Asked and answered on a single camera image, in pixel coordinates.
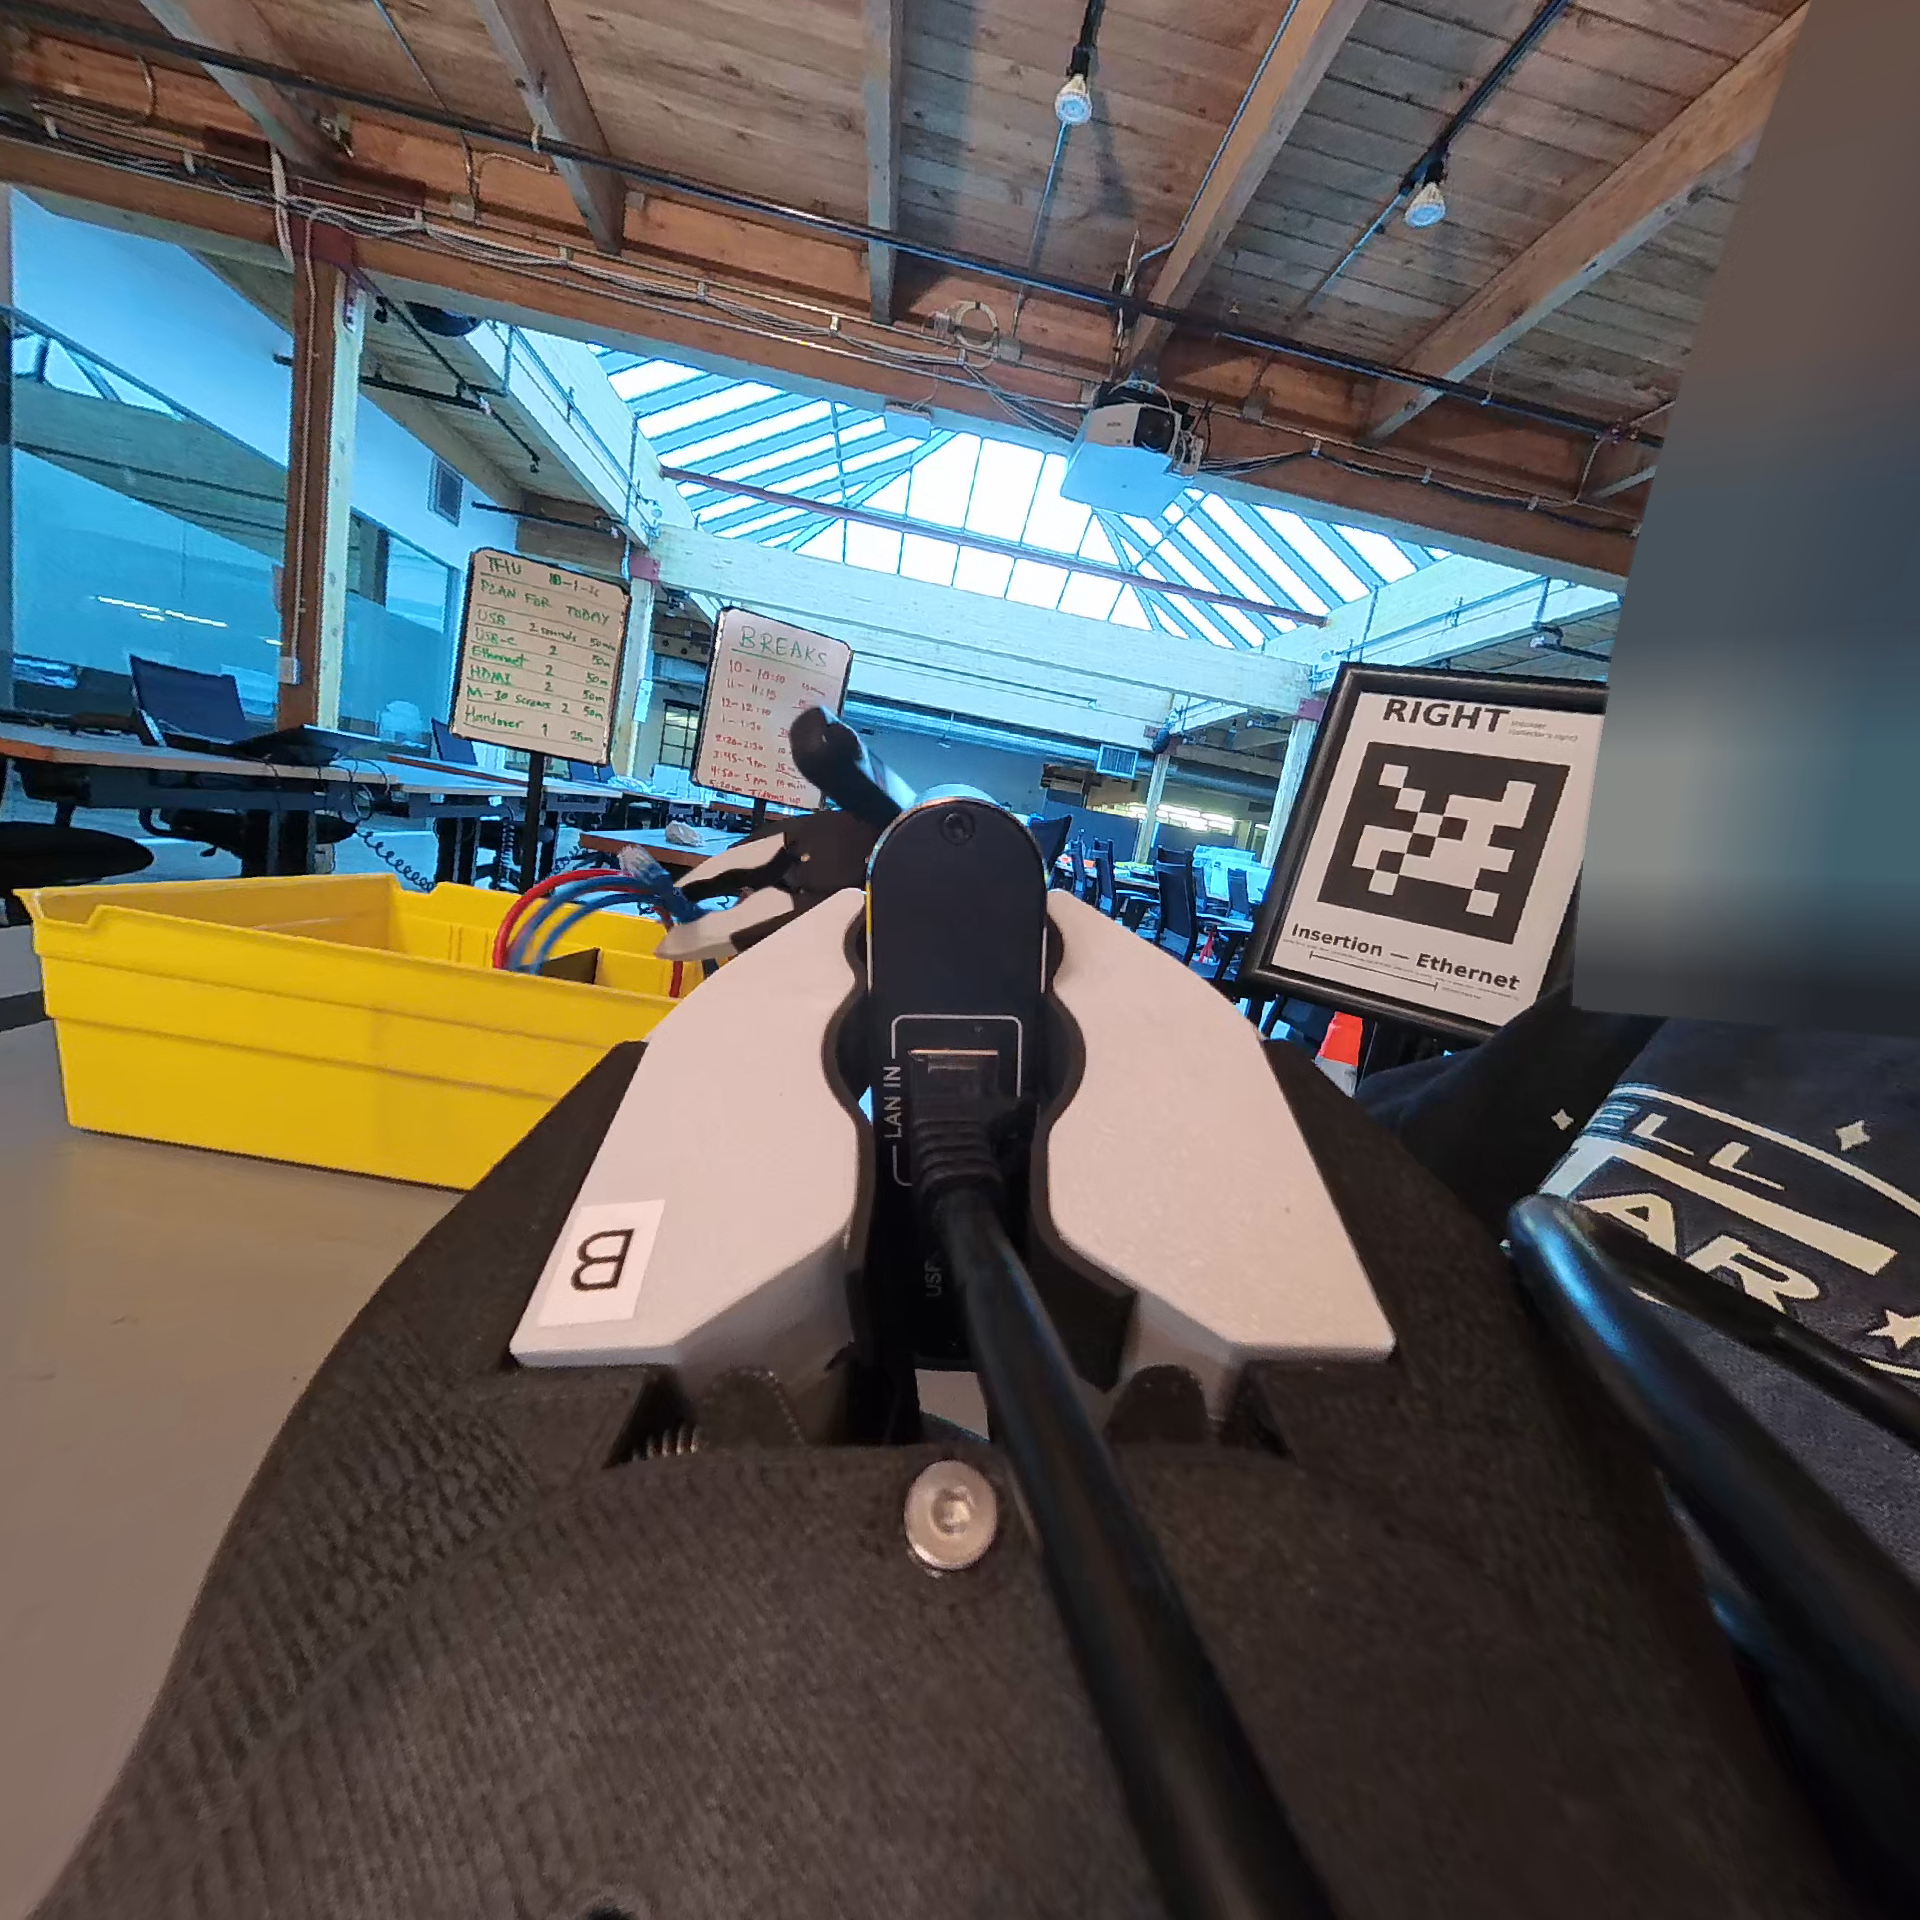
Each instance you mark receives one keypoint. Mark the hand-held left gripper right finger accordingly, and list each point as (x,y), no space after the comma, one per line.
(1201,1170)

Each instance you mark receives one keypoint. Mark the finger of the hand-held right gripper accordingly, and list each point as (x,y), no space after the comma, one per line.
(757,866)
(721,932)

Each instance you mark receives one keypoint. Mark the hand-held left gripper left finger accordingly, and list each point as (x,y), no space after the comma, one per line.
(705,1170)

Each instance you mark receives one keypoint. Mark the black ethernet adapter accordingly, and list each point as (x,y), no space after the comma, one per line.
(955,930)

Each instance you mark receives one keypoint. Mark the yellow plastic bin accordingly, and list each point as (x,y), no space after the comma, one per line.
(301,1035)

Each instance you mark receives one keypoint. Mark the whiteboard with red writing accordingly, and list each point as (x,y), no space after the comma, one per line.
(765,704)

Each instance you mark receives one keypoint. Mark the orange traffic cone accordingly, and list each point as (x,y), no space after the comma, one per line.
(1343,1049)

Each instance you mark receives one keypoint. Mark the whiteboard with green writing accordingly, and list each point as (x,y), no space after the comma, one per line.
(539,660)

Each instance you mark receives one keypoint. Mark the black framed tag sign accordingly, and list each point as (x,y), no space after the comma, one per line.
(1425,855)

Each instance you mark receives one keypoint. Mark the white ceiling projector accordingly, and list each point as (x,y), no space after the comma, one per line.
(1126,450)

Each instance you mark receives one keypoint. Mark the black printed shirt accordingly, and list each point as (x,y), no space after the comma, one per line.
(1681,1110)

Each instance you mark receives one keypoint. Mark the dark office desk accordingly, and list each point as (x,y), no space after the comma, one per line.
(196,763)

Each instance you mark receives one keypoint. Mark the dark mesh desk chair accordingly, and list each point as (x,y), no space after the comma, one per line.
(188,703)

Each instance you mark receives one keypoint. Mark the ceiling track spotlight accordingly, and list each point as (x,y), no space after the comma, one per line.
(1076,99)
(1425,198)

